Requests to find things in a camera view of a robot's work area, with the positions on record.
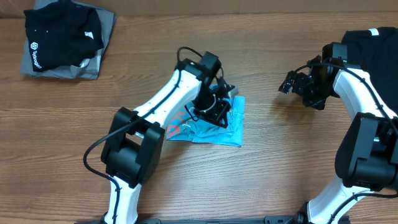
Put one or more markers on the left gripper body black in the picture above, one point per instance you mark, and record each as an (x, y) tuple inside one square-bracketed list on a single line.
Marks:
[(208, 107)]

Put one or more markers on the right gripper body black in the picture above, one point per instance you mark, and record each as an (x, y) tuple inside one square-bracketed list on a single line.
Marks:
[(298, 86)]

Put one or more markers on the light blue t-shirt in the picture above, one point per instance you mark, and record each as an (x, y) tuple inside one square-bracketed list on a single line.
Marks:
[(183, 127)]

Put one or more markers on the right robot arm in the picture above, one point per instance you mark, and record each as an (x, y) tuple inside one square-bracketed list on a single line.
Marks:
[(366, 160)]

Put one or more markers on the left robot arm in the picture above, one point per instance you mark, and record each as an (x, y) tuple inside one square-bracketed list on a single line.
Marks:
[(132, 151)]

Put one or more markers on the black t-shirt on right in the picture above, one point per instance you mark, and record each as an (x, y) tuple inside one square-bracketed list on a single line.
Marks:
[(376, 49)]

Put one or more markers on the grey folded shirt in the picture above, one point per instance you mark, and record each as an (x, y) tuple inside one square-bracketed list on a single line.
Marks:
[(89, 68)]

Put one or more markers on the black folded shirt with logo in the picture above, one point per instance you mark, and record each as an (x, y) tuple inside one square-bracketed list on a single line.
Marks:
[(62, 34)]

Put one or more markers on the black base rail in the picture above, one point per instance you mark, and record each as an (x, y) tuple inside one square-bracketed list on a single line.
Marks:
[(265, 220)]

